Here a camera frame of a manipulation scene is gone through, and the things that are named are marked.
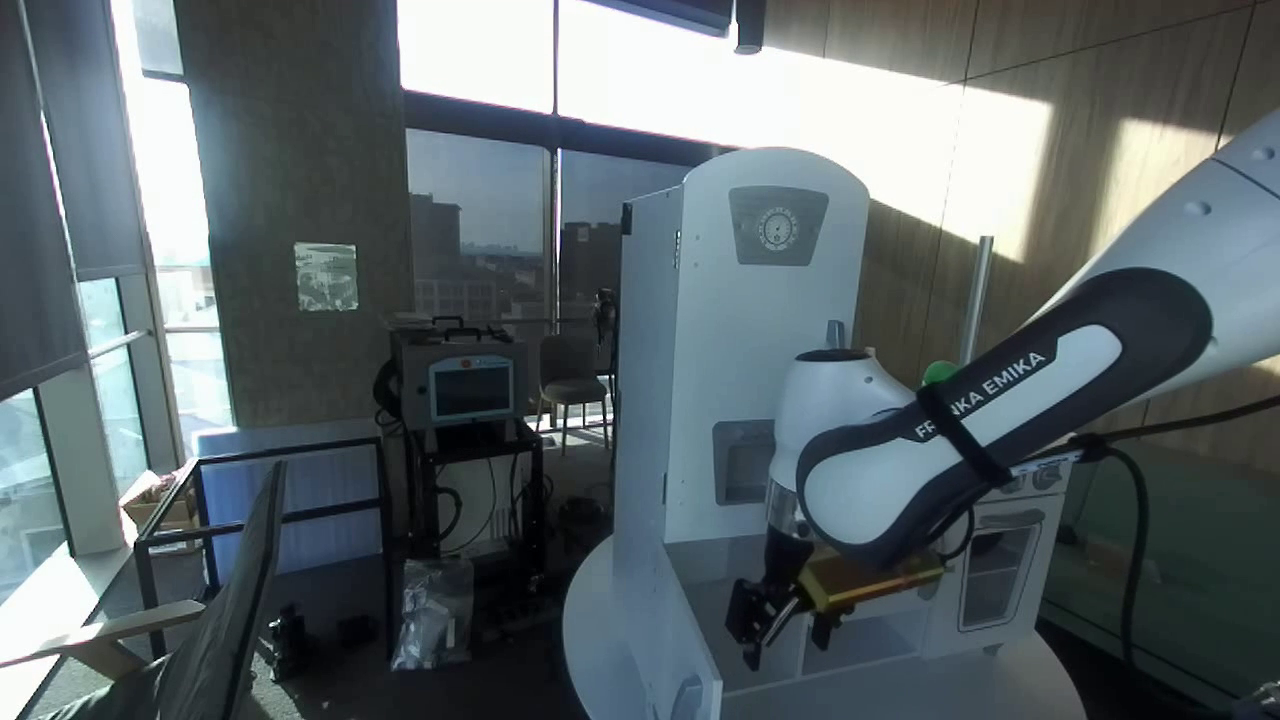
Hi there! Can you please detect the cardboard box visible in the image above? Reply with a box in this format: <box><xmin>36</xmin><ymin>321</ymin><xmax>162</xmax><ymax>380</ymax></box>
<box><xmin>115</xmin><ymin>466</ymin><xmax>206</xmax><ymax>539</ymax></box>

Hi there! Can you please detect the black metal frame table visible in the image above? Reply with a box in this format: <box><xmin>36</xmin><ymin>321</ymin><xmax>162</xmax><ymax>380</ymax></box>
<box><xmin>133</xmin><ymin>431</ymin><xmax>402</xmax><ymax>662</ymax></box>

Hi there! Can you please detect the short white fridge cupboard door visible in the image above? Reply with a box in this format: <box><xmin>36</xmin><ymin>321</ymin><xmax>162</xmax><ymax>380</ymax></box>
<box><xmin>611</xmin><ymin>527</ymin><xmax>732</xmax><ymax>720</ymax></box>

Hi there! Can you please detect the clear plastic bag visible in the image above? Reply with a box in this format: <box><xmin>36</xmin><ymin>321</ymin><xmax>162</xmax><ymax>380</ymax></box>
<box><xmin>389</xmin><ymin>556</ymin><xmax>481</xmax><ymax>675</ymax></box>

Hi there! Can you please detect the white toy kitchen unit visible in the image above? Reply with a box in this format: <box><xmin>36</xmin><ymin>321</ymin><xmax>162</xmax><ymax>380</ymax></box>
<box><xmin>610</xmin><ymin>146</ymin><xmax>1093</xmax><ymax>720</ymax></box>

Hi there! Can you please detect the tall white fridge cupboard door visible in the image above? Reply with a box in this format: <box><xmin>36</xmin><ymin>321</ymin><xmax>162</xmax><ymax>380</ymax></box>
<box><xmin>659</xmin><ymin>148</ymin><xmax>871</xmax><ymax>549</ymax></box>

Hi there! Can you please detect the small wall poster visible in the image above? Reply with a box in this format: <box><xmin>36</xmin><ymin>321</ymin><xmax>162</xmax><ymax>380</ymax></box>
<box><xmin>294</xmin><ymin>242</ymin><xmax>365</xmax><ymax>321</ymax></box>

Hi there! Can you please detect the yellow wooden block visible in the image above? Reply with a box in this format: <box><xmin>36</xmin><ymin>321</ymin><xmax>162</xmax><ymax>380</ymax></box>
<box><xmin>797</xmin><ymin>551</ymin><xmax>951</xmax><ymax>620</ymax></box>

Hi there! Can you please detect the dark window blind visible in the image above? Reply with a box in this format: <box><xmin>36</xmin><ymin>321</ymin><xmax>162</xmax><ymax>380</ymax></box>
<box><xmin>0</xmin><ymin>0</ymin><xmax>152</xmax><ymax>406</ymax></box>

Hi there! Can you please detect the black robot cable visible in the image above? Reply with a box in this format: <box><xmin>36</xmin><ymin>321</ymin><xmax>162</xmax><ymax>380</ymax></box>
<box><xmin>1062</xmin><ymin>396</ymin><xmax>1280</xmax><ymax>673</ymax></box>

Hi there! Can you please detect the green sofa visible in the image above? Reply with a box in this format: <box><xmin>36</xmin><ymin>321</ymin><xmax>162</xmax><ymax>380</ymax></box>
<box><xmin>1036</xmin><ymin>436</ymin><xmax>1280</xmax><ymax>713</ymax></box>

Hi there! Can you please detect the white oven door with window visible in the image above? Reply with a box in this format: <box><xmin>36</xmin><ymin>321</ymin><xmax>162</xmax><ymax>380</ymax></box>
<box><xmin>958</xmin><ymin>499</ymin><xmax>1057</xmax><ymax>634</ymax></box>

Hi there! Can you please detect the grey monitor device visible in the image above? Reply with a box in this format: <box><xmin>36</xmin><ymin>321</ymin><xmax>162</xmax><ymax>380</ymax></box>
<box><xmin>389</xmin><ymin>324</ymin><xmax>530</xmax><ymax>436</ymax></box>

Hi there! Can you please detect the black equipment cart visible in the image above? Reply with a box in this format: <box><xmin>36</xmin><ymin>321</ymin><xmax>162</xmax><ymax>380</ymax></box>
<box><xmin>376</xmin><ymin>418</ymin><xmax>551</xmax><ymax>673</ymax></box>

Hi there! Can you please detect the silver metal pole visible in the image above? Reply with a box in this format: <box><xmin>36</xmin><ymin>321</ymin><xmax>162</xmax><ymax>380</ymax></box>
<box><xmin>959</xmin><ymin>232</ymin><xmax>1002</xmax><ymax>374</ymax></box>

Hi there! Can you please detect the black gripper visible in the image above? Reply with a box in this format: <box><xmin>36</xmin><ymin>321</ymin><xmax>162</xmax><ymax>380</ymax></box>
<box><xmin>720</xmin><ymin>527</ymin><xmax>822</xmax><ymax>675</ymax></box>

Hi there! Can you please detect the green toy ball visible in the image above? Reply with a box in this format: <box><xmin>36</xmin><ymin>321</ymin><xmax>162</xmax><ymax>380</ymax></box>
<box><xmin>915</xmin><ymin>356</ymin><xmax>965</xmax><ymax>396</ymax></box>

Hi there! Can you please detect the black office chair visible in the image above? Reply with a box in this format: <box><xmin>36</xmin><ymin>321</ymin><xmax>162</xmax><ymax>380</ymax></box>
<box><xmin>530</xmin><ymin>327</ymin><xmax>620</xmax><ymax>450</ymax></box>

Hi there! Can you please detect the small black floor object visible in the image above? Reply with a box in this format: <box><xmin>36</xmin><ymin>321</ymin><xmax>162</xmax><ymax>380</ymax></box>
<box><xmin>255</xmin><ymin>604</ymin><xmax>326</xmax><ymax>681</ymax></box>

